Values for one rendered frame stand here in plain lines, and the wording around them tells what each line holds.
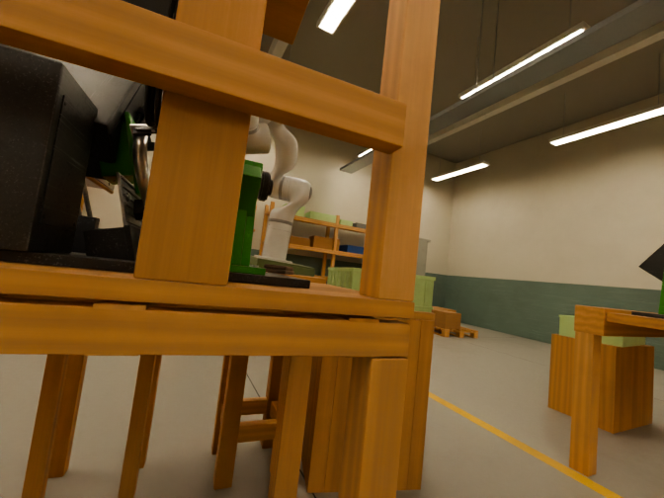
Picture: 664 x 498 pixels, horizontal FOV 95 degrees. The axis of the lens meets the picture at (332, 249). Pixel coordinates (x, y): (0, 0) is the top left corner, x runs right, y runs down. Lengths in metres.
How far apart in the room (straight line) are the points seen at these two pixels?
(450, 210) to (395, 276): 9.05
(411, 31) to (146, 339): 0.81
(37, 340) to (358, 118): 0.61
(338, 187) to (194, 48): 6.98
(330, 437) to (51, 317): 1.19
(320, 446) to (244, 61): 1.40
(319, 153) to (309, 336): 6.99
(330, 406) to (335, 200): 6.26
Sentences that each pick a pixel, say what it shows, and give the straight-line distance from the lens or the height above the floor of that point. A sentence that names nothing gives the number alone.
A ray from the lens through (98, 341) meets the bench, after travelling 0.58.
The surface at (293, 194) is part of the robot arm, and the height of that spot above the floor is 1.28.
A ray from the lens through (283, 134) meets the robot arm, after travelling 1.38.
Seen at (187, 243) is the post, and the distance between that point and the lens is 0.55.
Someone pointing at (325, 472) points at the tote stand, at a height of 0.08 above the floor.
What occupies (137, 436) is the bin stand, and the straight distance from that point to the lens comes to 1.52.
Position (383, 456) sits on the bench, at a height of 0.56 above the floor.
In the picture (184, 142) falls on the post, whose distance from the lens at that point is 0.58.
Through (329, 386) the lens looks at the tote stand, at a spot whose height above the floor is 0.44.
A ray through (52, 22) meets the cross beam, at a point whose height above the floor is 1.21.
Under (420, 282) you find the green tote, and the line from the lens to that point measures 1.52.
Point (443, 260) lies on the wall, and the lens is 9.37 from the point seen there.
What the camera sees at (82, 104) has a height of 1.21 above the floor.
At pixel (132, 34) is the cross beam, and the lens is 0.61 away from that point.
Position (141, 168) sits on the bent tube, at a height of 1.11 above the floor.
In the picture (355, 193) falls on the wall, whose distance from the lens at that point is 7.68.
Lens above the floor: 0.92
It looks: 5 degrees up
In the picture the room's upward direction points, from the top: 6 degrees clockwise
